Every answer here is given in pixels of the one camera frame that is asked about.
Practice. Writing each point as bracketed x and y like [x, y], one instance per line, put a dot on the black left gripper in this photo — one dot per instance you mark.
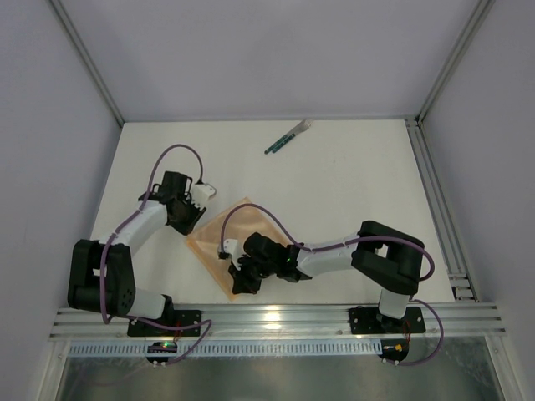
[186, 214]

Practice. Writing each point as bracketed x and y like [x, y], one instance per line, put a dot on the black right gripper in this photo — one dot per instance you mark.
[245, 272]

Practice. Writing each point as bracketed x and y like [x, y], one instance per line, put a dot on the peach satin napkin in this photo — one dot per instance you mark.
[204, 241]

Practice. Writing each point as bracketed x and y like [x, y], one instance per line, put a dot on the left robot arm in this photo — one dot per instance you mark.
[102, 277]

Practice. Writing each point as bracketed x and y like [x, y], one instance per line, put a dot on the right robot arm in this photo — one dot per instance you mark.
[389, 258]

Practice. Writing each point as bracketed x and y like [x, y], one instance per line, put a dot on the left controller board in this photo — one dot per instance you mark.
[158, 354]

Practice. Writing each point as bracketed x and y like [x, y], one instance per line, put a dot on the controller board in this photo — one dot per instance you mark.
[158, 354]
[393, 351]

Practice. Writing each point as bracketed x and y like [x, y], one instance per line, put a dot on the right controller board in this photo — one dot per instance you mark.
[393, 351]

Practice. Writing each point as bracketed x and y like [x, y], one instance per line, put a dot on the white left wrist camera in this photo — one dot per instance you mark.
[201, 194]

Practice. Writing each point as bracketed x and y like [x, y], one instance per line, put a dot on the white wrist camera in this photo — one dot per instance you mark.
[201, 194]
[227, 249]

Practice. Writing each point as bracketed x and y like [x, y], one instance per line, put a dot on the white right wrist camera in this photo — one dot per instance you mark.
[227, 249]

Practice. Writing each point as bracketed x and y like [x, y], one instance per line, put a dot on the aluminium frame rail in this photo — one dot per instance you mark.
[459, 319]

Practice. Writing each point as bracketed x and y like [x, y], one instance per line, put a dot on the white slotted cable duct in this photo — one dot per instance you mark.
[231, 348]

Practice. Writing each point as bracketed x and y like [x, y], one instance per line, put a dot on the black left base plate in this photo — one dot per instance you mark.
[179, 318]

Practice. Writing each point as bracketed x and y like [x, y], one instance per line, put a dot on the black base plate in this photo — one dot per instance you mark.
[179, 318]
[368, 320]

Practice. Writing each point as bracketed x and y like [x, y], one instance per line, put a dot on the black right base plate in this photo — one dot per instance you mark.
[368, 320]

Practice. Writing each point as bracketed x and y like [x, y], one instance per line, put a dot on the green handled knife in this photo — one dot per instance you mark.
[276, 146]

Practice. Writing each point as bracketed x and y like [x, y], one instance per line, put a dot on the right side frame rail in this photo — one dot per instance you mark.
[457, 264]

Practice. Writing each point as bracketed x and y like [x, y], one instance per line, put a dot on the left back frame post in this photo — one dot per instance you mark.
[64, 20]

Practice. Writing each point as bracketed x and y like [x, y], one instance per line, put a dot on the frame post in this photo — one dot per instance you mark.
[462, 43]
[64, 20]

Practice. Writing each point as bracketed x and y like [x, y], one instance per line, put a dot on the right back frame post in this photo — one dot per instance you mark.
[462, 43]

